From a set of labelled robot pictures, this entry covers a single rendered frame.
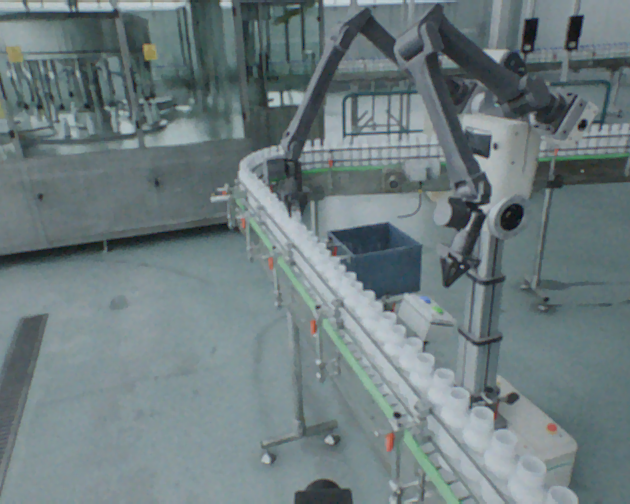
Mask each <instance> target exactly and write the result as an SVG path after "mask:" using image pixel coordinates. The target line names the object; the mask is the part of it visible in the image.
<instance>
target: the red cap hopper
mask: <svg viewBox="0 0 630 504"><path fill-rule="evenodd" d="M349 5H350V12H351V11H354V10H355V9H357V8H358V0H349ZM406 12H407V0H402V30H387V31H388V32H389V33H390V34H392V33H398V34H397V35H396V36H395V38H396V39H397V38H398V37H399V35H400V34H402V33H403V32H404V31H405V30H406ZM414 17H415V0H409V25H410V24H411V23H412V22H413V19H414ZM361 35H362V34H360V33H358V34H357V36H356V38H354V40H353V41H352V43H351V45H350V58H352V62H354V61H355V58H358V42H359V43H360V44H361V45H362V46H363V47H364V48H365V49H366V51H368V49H369V51H370V52H371V53H373V52H374V50H375V49H374V48H373V47H372V46H370V45H369V44H368V43H367V42H366V41H365V40H364V39H363V38H362V36H361ZM350 93H359V82H358V84H356V85H353V83H350ZM350 100H351V132H373V131H362V130H363V129H364V128H370V127H387V124H379V125H368V124H369V123H370V122H371V120H372V119H373V117H372V116H371V117H370V118H369V119H368V120H367V122H366V123H365V124H364V125H358V123H360V122H361V120H362V118H363V117H364V116H365V115H366V114H367V113H368V111H367V110H366V112H365V113H364V114H363V115H362V116H361V117H360V118H358V116H359V97H350ZM410 116H411V95H406V104H405V126H404V125H403V95H399V120H398V119H397V118H396V117H395V116H394V115H393V114H391V113H390V117H391V118H393V119H394V120H395V121H396V122H397V124H390V127H395V126H399V130H409V129H410ZM358 128H360V129H358ZM399 130H390V131H399Z"/></svg>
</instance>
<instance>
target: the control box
mask: <svg viewBox="0 0 630 504"><path fill-rule="evenodd" d="M420 296H421V295H417V294H409V293H405V295H404V300H403V302H402V304H401V307H400V310H399V312H398V317H399V318H400V319H401V320H402V321H403V322H404V323H405V324H406V325H407V326H408V327H409V328H410V329H411V330H413V331H414V333H415V336H414V338H418V339H419V338H420V339H421V341H422V343H423V353H424V349H425V344H429V341H430V342H439V343H448V341H449V339H450V337H451V334H452V332H453V328H454V325H455V323H456V320H455V319H454V318H453V317H452V316H451V315H450V314H448V312H447V311H446V310H444V309H443V308H442V309H443V312H437V311H435V310H433V309H432V306H438V307H440V306H439V305H438V304H437V303H435V302H434V301H433V300H432V299H431V298H429V299H431V302H429V303H428V302H424V301H422V300H421V299H420ZM440 308H441V307H440Z"/></svg>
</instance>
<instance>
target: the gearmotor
mask: <svg viewBox="0 0 630 504"><path fill-rule="evenodd" d="M439 178H440V163H439V161H438V160H437V159H434V160H408V161H406V160H404V161H403V162H402V163H401V166H384V167H382V190H383V194H402V193H403V181H404V182H419V184H420V189H419V194H420V203H419V208H418V210H417V211H416V212H415V213H413V214H410V215H406V216H398V218H399V217H408V216H411V215H415V214H416V213H417V212H418V211H419V209H420V205H421V184H422V181H437V180H439Z"/></svg>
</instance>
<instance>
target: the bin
mask: <svg viewBox="0 0 630 504"><path fill-rule="evenodd" d="M327 234H328V237H333V238H332V239H333V244H334V245H335V244H342V247H337V250H336V257H339V258H340V259H339V260H340V265H342V266H345V267H346V273H349V272H350V273H354V274H356V282H358V283H361V284H363V291H372V292H374V295H375V300H381V299H382V297H383V296H385V291H390V292H391V293H390V297H391V296H395V295H401V294H405V293H411V292H417V291H420V288H421V266H422V247H423V244H421V242H420V241H419V240H417V239H416V238H413V237H412V236H410V235H409V234H407V233H406V232H404V231H403V230H401V229H400V228H398V227H396V226H395V224H393V223H392V222H390V221H384V222H377V223H371V225H365V226H358V227H352V228H345V229H338V230H332V231H327Z"/></svg>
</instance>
